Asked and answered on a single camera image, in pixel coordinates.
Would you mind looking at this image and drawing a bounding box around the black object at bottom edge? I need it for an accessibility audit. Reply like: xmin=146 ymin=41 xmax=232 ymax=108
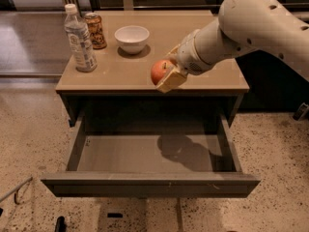
xmin=54 ymin=217 xmax=66 ymax=232

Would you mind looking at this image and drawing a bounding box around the white ceramic bowl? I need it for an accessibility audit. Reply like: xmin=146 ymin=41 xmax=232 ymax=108
xmin=114 ymin=25 xmax=150 ymax=54

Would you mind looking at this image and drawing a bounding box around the grey cabinet with beige top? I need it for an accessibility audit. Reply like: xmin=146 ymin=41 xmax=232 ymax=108
xmin=56 ymin=11 xmax=249 ymax=123

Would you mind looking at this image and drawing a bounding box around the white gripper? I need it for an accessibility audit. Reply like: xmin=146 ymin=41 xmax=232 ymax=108
xmin=155 ymin=29 xmax=213 ymax=93

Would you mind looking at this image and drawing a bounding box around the red apple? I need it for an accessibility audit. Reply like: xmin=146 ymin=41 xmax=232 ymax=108
xmin=151 ymin=60 xmax=174 ymax=85

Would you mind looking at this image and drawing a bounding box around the brown patterned drink can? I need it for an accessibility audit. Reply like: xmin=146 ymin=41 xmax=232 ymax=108
xmin=84 ymin=13 xmax=107 ymax=49

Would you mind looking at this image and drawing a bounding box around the grey open top drawer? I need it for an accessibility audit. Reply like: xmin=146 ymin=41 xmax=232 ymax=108
xmin=41 ymin=114 xmax=260 ymax=198

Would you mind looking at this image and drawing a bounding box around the grey metal rod on floor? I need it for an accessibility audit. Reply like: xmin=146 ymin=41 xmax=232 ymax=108
xmin=0 ymin=177 xmax=33 ymax=205

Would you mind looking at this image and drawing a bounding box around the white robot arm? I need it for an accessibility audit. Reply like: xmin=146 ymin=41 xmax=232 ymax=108
xmin=151 ymin=0 xmax=309 ymax=93

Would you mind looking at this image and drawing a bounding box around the clear plastic water bottle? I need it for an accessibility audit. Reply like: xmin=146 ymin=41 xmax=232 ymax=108
xmin=65 ymin=4 xmax=98 ymax=73

